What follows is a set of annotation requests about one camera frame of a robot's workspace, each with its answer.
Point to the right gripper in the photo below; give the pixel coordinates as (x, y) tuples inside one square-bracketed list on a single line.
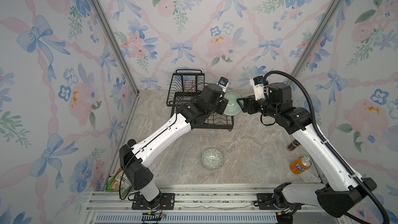
[(249, 102)]

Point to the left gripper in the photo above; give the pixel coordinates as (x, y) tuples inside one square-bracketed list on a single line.
[(223, 104)]

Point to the pale green bowl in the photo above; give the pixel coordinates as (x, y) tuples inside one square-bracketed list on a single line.
[(232, 108)]

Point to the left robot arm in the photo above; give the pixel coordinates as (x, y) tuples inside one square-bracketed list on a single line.
[(135, 158)]

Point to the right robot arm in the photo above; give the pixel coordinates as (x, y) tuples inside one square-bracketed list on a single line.
[(344, 187)]

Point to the dark cap spice bottle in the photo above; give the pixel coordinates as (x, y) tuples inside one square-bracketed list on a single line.
[(293, 145)]

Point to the green white patterned bowl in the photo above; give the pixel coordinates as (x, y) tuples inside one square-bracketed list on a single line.
[(212, 159)]

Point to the left dark cap bottle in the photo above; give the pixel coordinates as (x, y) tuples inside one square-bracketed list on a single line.
[(131, 142)]

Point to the green packet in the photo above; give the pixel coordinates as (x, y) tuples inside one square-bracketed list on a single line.
[(118, 182)]

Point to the black wire dish rack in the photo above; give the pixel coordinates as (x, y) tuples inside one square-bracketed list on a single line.
[(185, 85)]

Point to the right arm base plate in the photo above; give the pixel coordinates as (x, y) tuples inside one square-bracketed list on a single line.
[(270, 201)]

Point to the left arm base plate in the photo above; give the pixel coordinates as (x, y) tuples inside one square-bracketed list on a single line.
[(164, 201)]

